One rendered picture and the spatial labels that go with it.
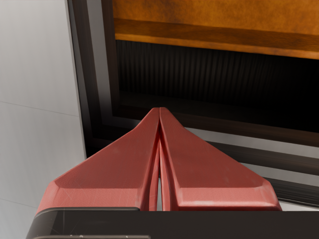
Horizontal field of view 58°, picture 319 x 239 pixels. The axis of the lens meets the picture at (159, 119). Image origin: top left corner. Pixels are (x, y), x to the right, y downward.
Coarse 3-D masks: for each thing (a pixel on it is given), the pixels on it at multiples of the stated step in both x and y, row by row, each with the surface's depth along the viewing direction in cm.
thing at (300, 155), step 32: (96, 0) 13; (96, 32) 14; (96, 64) 15; (96, 96) 16; (96, 128) 16; (128, 128) 17; (192, 128) 16; (224, 128) 16; (256, 128) 16; (256, 160) 15; (288, 160) 15; (288, 192) 14
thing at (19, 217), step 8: (0, 200) 19; (0, 208) 20; (8, 208) 20; (16, 208) 19; (24, 208) 19; (32, 208) 19; (0, 216) 20; (8, 216) 20; (16, 216) 20; (24, 216) 20; (32, 216) 19; (0, 224) 21; (8, 224) 21; (16, 224) 21; (24, 224) 20; (0, 232) 22; (8, 232) 22; (16, 232) 21; (24, 232) 21
